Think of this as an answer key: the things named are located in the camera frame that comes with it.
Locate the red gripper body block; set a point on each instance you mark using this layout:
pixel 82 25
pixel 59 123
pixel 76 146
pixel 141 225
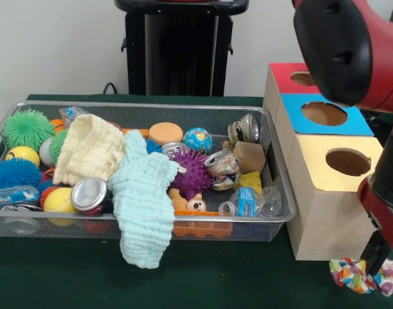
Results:
pixel 382 215

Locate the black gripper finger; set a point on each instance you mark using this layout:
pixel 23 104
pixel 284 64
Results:
pixel 368 249
pixel 378 259

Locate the crushed bottle with blue label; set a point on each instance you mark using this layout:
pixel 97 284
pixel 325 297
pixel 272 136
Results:
pixel 247 201

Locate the printed silver drink can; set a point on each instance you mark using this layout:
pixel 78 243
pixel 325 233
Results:
pixel 223 167

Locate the orange plush toy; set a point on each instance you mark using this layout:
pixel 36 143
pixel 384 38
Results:
pixel 196 203

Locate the mint green waffle cloth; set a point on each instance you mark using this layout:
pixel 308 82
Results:
pixel 141 206

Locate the blue spiky rubber ball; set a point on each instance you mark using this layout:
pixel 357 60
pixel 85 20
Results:
pixel 14 174

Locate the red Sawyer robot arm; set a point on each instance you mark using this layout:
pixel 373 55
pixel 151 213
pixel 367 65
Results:
pixel 344 48

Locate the wooden box with three holes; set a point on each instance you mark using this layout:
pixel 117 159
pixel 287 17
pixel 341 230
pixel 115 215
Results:
pixel 328 225

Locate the dark green tablecloth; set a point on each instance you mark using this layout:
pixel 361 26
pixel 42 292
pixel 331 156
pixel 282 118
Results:
pixel 215 283

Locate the purple spiky monster toy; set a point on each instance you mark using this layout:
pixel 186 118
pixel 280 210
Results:
pixel 193 172

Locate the crushed red soda can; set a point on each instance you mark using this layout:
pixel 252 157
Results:
pixel 88 194

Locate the cream waffle cloth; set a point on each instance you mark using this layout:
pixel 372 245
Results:
pixel 87 148

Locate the yellow tennis ball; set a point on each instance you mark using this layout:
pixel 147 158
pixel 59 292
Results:
pixel 59 199

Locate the green spiky rubber ball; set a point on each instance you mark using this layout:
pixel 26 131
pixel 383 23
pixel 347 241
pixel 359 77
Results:
pixel 27 127

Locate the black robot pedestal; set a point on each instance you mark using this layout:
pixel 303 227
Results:
pixel 177 48

